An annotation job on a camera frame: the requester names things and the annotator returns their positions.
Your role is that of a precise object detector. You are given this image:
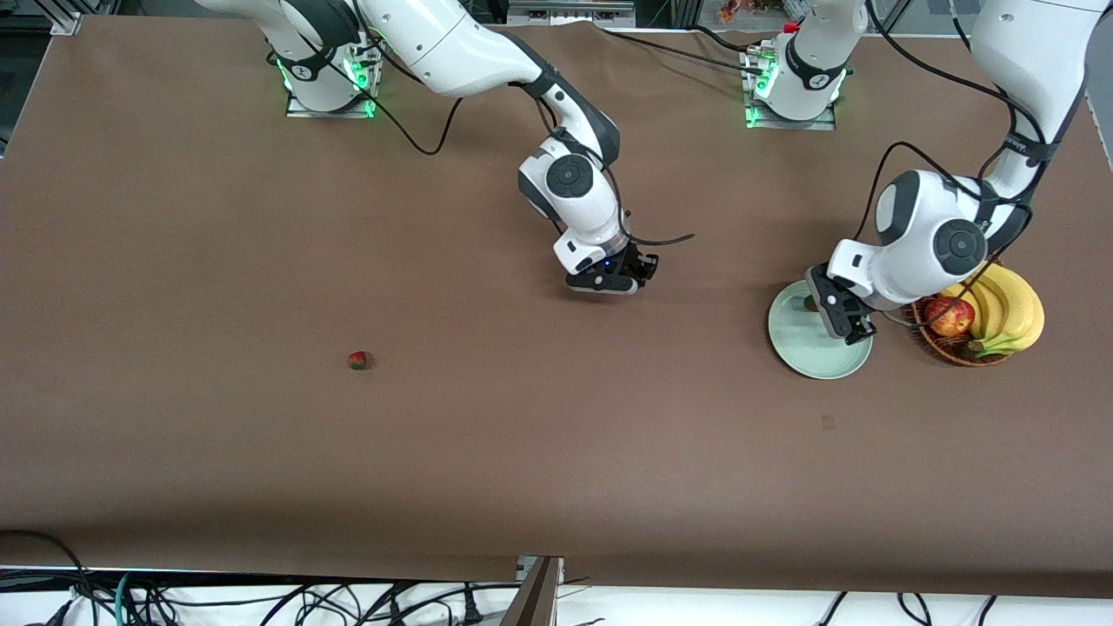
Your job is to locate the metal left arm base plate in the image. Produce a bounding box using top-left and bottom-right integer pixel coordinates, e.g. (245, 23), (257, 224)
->
(743, 48), (837, 131)

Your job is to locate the small yellow banana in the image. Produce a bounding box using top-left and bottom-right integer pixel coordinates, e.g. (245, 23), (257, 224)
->
(942, 280), (986, 340)

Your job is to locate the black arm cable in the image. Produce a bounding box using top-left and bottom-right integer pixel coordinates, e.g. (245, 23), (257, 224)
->
(852, 0), (1057, 331)
(348, 0), (696, 249)

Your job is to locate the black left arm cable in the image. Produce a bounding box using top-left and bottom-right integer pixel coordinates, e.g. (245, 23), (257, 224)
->
(852, 0), (1057, 331)

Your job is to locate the aluminium post with bracket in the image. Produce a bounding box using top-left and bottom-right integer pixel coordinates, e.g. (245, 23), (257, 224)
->
(500, 556), (564, 626)

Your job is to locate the short black table cable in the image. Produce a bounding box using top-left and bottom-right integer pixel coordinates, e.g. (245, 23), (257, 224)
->
(691, 24), (759, 51)

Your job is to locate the thick black floor cable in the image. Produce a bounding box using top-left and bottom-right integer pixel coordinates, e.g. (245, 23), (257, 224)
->
(0, 529), (98, 626)

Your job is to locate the grey metal background box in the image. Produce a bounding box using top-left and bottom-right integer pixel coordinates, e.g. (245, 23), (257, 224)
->
(507, 0), (636, 27)

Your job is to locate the aluminium frame profile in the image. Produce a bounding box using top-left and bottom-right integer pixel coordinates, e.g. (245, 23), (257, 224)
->
(37, 0), (83, 36)

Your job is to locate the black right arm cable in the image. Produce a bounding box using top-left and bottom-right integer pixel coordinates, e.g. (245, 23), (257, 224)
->
(348, 0), (696, 249)

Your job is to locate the brown table cover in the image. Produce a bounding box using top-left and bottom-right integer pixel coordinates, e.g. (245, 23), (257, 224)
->
(0, 16), (1113, 601)

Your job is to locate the pale green round plate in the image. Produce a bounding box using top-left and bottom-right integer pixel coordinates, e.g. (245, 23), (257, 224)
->
(768, 278), (874, 381)

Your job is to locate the red apple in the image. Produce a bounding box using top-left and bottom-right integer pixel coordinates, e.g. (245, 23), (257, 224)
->
(923, 296), (976, 338)

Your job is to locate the long black table cable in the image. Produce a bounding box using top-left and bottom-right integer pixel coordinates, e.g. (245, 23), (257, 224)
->
(598, 29), (766, 74)

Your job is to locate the large yellow banana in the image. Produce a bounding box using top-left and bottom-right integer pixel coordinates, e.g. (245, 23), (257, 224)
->
(965, 261), (1045, 358)

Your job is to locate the brown wicker basket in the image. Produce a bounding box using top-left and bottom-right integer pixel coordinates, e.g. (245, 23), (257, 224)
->
(909, 261), (1014, 368)

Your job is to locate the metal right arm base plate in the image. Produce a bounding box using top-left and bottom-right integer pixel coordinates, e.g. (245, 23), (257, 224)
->
(285, 52), (377, 119)

